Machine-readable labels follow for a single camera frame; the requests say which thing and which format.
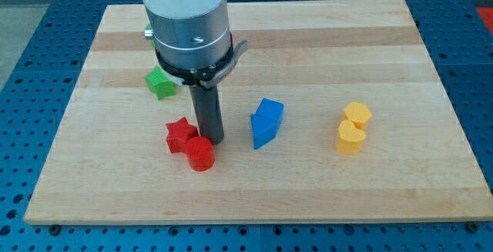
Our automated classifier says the black clamp with lever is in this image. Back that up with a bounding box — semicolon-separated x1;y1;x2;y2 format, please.
155;40;248;89

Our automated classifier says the blue cube block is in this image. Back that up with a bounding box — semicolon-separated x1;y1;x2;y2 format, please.
255;98;284;128

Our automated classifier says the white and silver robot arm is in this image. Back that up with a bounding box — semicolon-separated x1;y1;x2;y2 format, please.
143;0;232;70

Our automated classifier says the blue triangle block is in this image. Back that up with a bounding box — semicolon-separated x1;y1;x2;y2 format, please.
250;114;282;150

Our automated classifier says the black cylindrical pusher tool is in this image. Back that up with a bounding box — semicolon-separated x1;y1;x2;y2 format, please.
189;86;224;145

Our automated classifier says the red cylinder block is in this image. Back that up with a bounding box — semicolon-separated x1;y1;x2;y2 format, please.
184;136;215;172

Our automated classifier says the wooden board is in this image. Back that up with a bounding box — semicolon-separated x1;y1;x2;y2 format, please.
24;0;492;225

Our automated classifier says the yellow hexagon block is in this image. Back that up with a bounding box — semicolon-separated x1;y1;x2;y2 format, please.
341;102;373;131

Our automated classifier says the red star block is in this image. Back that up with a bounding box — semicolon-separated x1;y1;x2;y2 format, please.
166;117;199;153

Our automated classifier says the green star block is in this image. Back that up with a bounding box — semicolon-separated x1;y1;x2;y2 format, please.
144;66;176;100

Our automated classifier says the yellow heart block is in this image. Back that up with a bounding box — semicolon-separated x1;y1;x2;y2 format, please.
335;119;367;155

